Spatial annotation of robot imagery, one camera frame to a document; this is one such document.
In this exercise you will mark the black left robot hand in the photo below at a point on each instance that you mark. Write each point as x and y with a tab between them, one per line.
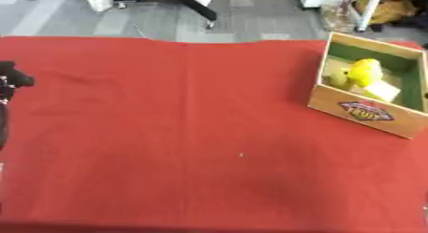
8	76

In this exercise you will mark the tan cardboard box green inside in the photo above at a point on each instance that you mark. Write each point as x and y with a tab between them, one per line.
368	111

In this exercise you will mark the white plastic bag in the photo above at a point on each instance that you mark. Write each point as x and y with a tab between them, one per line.
101	2

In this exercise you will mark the black wheeled stand base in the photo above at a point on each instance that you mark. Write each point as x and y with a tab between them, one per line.
186	3

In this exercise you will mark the pale green toy fruit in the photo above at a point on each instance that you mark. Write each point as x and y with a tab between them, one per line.
338	79

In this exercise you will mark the yellow toy fruit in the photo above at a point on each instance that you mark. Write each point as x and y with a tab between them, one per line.
365	72

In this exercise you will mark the white stand pole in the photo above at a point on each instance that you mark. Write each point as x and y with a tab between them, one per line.
369	8

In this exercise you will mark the pale cream block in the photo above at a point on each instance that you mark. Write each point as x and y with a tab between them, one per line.
382	91

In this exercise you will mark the yellow brown bag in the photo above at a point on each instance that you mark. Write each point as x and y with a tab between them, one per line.
394	8

